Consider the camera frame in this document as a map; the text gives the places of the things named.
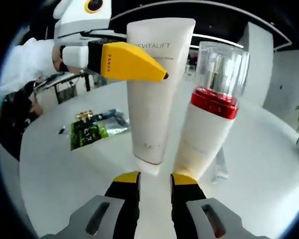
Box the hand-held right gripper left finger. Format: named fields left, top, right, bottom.
left=41, top=171, right=142, bottom=239

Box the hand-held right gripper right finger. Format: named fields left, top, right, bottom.
left=170, top=173, right=271, bottom=239

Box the large white skincare tube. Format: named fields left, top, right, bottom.
left=126, top=17, right=196, bottom=176

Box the gold foil skincare sachet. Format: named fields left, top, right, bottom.
left=76, top=109, right=93, bottom=121

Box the green black skincare sachet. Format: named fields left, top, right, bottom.
left=70, top=121, right=109, bottom=151

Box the red-banded white skincare bottle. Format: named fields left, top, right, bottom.
left=173, top=40, right=250, bottom=180

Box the person's left hand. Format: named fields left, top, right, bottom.
left=51, top=45, right=74, bottom=73

